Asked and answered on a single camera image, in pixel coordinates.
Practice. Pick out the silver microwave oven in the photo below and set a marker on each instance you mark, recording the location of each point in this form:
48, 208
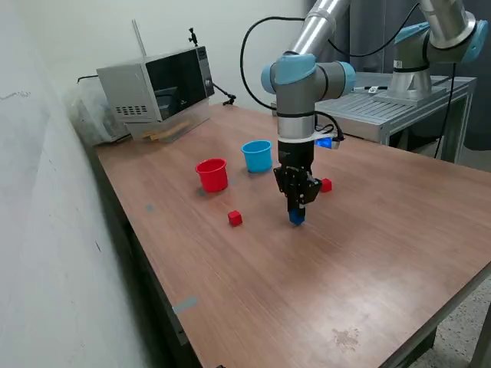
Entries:
126, 88

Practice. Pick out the light wooden stick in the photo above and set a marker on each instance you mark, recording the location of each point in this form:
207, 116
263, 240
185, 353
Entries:
180, 125
157, 137

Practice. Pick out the blue plastic cup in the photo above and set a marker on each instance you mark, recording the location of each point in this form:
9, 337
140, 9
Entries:
258, 161

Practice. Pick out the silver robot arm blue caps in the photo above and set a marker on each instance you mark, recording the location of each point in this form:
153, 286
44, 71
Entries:
295, 99

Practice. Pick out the red plastic cup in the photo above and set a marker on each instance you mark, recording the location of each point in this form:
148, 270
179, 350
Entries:
212, 178

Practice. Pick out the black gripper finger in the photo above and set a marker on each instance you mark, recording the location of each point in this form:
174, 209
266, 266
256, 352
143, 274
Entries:
285, 184
308, 188

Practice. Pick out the aluminium robot base table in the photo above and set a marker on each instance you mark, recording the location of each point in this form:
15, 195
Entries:
368, 111

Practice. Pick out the long grey tape strip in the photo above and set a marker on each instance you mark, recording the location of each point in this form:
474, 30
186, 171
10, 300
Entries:
185, 305

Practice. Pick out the clear plastic bag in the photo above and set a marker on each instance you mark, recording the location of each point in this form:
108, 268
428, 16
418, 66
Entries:
88, 115

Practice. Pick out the blue wooden cube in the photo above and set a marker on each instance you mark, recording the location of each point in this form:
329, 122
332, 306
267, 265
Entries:
296, 218

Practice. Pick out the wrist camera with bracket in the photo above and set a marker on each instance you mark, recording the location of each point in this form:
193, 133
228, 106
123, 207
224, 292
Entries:
326, 142

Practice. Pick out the red wooden cube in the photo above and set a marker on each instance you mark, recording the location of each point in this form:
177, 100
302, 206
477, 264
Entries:
234, 218
327, 186

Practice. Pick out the blue tape piece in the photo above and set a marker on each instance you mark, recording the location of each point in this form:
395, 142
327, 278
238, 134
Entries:
201, 192

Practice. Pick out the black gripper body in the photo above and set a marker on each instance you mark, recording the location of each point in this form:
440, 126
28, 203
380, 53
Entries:
297, 155

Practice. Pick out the white thin rod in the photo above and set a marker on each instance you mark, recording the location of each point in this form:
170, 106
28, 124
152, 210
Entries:
139, 38

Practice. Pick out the small black camera mount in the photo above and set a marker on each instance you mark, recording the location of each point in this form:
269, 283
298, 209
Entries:
192, 37

